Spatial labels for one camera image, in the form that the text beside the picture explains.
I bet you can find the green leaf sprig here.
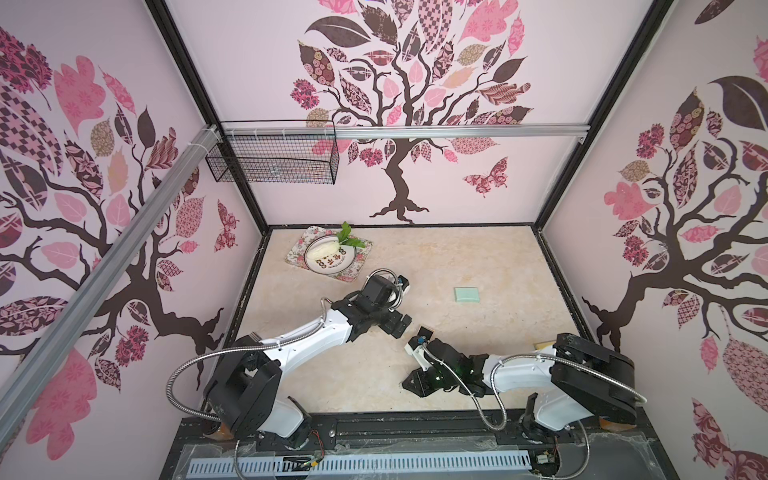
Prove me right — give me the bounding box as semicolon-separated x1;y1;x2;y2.
336;222;366;248

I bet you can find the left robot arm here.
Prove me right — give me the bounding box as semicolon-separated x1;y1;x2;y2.
205;269;411;449

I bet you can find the white cable duct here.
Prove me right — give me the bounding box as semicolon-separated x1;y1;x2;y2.
184;450;532;479

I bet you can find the yellow sponge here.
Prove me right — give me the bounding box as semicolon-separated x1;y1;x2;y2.
533;341;555;350

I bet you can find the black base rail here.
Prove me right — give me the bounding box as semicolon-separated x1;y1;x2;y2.
179;409;601;451

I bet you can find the black wire basket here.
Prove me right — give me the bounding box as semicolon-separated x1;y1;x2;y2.
206;120;340;185

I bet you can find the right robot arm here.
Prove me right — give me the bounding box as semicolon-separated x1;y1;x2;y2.
402;328;647;444

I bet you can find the amber spice jar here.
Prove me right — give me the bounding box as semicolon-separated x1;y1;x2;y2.
598;418;636;433
204;424;235;442

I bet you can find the aluminium rail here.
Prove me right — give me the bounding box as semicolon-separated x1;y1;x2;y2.
224;124;590;140
1;125;220;446

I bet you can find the aluminium rail back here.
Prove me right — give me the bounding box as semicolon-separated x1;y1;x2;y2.
224;124;590;140

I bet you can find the right amber spice jar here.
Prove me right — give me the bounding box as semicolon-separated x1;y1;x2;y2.
598;418;636;433

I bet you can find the aluminium rail left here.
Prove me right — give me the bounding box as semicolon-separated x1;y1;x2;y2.
1;125;220;446

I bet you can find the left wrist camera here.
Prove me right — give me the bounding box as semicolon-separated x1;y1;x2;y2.
393;275;410;295

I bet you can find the left amber spice jar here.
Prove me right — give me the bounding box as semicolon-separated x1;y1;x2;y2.
204;424;235;442

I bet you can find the floral round plate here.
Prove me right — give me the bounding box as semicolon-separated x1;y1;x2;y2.
304;235;357;276

